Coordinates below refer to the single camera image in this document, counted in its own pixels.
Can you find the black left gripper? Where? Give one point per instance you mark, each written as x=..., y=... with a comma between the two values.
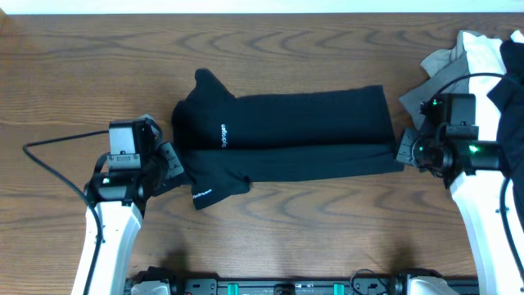
x=173, y=165

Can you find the black polo shirt with logo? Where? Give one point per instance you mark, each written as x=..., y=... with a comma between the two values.
x=227, y=143

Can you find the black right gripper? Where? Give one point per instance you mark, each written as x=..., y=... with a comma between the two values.
x=404, y=149

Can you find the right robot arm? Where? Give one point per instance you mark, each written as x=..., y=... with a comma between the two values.
x=458, y=144

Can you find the grey garment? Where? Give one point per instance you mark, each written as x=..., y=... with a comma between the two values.
x=442, y=66

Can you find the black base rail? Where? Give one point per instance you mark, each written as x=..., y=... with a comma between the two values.
x=419, y=281

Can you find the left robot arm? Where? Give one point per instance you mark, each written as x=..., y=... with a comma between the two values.
x=117, y=200

